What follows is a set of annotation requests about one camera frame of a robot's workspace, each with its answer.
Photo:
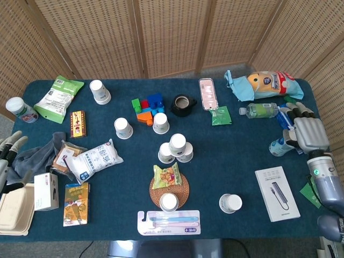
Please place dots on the green chips packet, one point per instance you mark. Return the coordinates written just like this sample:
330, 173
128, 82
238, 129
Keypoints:
166, 177

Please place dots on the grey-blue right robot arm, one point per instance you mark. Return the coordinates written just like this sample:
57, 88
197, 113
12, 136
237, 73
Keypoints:
328, 188

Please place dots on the light blue building block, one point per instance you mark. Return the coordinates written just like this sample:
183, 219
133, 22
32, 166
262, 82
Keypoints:
147, 110

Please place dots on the orange building block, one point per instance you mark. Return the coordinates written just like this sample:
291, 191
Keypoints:
145, 117

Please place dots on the paper cup far left top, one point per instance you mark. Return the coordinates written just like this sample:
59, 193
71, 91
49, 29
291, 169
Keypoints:
99, 92

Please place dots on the green sachet packet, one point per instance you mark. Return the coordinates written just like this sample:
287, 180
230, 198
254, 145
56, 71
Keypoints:
221, 117
309, 192

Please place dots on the green and white snack bag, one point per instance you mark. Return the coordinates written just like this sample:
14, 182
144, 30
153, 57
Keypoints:
56, 98

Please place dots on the white salt bag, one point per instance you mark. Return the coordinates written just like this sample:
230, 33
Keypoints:
94, 161

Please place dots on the white milk bottle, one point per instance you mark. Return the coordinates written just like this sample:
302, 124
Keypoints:
278, 147

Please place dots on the small white box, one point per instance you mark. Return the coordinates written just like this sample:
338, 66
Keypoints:
44, 192

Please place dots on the beige takeaway container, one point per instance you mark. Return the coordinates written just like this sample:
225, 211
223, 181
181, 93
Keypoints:
14, 217

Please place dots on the white can with green label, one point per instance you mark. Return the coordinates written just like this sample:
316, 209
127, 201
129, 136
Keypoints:
21, 110

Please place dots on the green and black sock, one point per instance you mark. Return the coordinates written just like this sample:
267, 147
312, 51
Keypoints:
291, 100

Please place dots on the blue toothbrush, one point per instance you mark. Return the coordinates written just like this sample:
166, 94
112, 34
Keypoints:
177, 218

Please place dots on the white paper cup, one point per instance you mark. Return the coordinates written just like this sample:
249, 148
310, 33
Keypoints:
177, 143
123, 128
163, 154
168, 203
160, 123
230, 203
188, 156

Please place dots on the brown biscuit packet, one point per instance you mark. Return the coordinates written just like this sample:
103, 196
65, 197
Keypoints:
63, 158

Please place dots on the yellow and blue carton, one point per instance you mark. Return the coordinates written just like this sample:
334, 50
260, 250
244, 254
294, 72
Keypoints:
75, 205

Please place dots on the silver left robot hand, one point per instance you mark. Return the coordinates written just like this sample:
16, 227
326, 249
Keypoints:
3, 172

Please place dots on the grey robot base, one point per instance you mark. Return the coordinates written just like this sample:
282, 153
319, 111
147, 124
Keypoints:
161, 250

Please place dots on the round woven coaster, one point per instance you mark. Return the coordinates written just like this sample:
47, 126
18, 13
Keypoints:
182, 193

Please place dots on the light blue face mask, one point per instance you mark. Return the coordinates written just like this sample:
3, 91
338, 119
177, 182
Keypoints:
243, 90

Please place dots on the water bottle with green label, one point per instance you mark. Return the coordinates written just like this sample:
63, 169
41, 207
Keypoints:
260, 110

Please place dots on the white usb hub box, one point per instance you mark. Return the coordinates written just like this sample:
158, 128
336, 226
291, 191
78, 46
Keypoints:
276, 193

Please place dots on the red and yellow small box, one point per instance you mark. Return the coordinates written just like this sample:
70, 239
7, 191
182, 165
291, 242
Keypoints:
78, 125

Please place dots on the bamboo folding screen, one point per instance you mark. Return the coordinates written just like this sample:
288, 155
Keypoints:
172, 35

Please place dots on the grey towel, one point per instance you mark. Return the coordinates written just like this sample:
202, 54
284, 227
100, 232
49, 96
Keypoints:
35, 161

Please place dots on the colourful cartoon snack bag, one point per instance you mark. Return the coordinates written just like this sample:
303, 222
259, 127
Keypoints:
274, 83

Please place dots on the pink toothbrush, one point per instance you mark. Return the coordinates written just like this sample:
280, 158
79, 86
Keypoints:
177, 223

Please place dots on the toothbrush blister pack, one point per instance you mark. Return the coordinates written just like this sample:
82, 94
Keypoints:
161, 231

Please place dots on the dark blue table cloth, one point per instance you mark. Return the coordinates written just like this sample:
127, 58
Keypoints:
228, 166

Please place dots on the pink packet in clear wrap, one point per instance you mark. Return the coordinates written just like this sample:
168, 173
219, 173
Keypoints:
208, 94

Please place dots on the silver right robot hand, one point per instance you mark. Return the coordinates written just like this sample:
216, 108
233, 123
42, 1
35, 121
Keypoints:
311, 134

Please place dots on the blue toothpaste box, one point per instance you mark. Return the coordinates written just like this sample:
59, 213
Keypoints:
285, 118

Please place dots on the red building block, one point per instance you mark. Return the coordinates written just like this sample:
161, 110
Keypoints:
144, 104

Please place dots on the green building block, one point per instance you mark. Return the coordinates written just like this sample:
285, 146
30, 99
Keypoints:
136, 105

